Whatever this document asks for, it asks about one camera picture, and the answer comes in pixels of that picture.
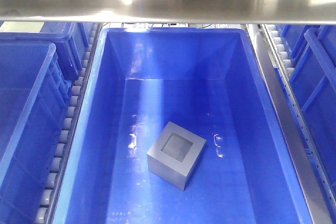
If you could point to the white roller conveyor track left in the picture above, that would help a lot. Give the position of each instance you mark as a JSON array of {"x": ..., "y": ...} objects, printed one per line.
[{"x": 46, "y": 210}]

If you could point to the white roller conveyor track right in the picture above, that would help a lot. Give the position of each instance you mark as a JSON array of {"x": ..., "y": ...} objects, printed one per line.
[{"x": 281, "y": 53}]

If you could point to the white roller conveyor track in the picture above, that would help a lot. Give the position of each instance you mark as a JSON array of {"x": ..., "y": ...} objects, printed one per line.
[
  {"x": 281, "y": 53},
  {"x": 46, "y": 210}
]

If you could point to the large blue target bin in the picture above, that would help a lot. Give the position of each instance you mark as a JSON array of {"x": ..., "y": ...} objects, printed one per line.
[{"x": 206, "y": 81}]

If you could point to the blue bin right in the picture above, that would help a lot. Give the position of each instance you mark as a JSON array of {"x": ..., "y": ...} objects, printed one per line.
[{"x": 311, "y": 94}]

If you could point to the blue bin left rear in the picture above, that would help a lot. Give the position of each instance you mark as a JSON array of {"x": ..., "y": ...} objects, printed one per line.
[{"x": 72, "y": 39}]

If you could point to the blue bin left front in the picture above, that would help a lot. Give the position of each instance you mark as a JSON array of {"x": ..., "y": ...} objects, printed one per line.
[{"x": 34, "y": 101}]

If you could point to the gray hollow cube base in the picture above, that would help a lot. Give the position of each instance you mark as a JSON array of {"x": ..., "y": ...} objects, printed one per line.
[{"x": 174, "y": 154}]

